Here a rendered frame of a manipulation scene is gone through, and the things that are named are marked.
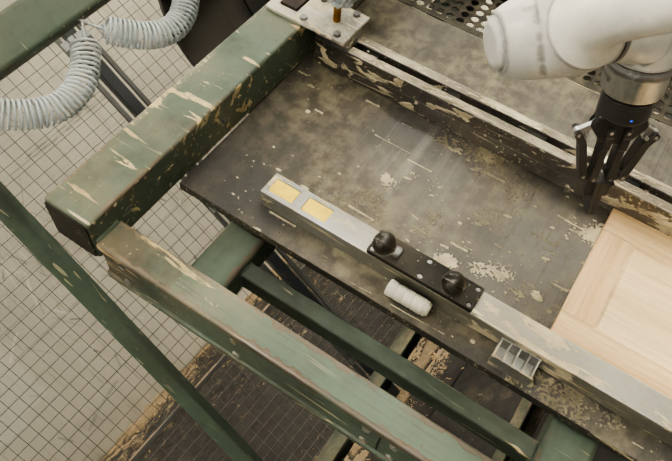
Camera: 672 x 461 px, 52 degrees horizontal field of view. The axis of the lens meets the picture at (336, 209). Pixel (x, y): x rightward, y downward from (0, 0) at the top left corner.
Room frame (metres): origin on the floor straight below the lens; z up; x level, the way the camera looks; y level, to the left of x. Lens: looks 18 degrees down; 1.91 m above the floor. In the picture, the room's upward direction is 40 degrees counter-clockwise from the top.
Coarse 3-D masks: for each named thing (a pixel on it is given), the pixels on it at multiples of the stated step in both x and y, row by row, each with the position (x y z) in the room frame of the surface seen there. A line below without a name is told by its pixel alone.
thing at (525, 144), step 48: (336, 0) 1.37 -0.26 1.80; (336, 48) 1.42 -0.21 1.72; (384, 48) 1.40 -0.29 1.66; (384, 96) 1.40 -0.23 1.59; (432, 96) 1.30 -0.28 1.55; (480, 96) 1.28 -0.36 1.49; (480, 144) 1.28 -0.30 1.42; (528, 144) 1.19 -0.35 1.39; (576, 192) 1.17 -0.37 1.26; (624, 192) 1.09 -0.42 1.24
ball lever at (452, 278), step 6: (444, 276) 0.92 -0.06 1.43; (450, 276) 0.91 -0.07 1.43; (456, 276) 0.91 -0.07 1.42; (462, 276) 0.91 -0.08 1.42; (444, 282) 0.92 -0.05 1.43; (450, 282) 0.91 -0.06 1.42; (456, 282) 0.91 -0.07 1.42; (462, 282) 0.91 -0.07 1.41; (444, 288) 0.91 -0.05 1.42; (450, 288) 0.91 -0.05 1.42; (456, 288) 0.90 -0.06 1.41; (462, 288) 0.91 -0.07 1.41; (450, 294) 0.91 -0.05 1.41; (456, 294) 0.91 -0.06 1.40
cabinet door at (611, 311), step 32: (608, 224) 1.10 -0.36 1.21; (640, 224) 1.09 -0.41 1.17; (608, 256) 1.05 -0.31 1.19; (640, 256) 1.05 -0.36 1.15; (576, 288) 1.01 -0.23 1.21; (608, 288) 1.01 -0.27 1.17; (640, 288) 1.00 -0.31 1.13; (576, 320) 0.97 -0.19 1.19; (608, 320) 0.97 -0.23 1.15; (640, 320) 0.96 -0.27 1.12; (608, 352) 0.92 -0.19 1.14; (640, 352) 0.92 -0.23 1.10
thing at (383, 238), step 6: (378, 234) 0.98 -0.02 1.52; (384, 234) 0.98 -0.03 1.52; (390, 234) 0.98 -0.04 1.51; (378, 240) 0.98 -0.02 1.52; (384, 240) 0.97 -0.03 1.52; (390, 240) 0.97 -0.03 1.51; (396, 240) 0.98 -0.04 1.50; (378, 246) 0.97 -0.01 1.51; (384, 246) 0.97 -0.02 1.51; (390, 246) 0.97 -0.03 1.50; (396, 246) 0.98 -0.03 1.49; (378, 252) 0.98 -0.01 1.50; (384, 252) 0.97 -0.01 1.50; (390, 252) 0.97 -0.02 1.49; (396, 252) 1.06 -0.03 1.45
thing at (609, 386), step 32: (320, 224) 1.14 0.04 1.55; (352, 224) 1.13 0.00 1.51; (352, 256) 1.12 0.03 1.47; (416, 288) 1.05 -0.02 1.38; (480, 320) 0.97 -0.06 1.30; (512, 320) 0.96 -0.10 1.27; (544, 352) 0.92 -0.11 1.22; (576, 352) 0.91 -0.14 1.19; (576, 384) 0.89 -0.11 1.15; (608, 384) 0.87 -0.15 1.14; (640, 384) 0.86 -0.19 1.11; (640, 416) 0.83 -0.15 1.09
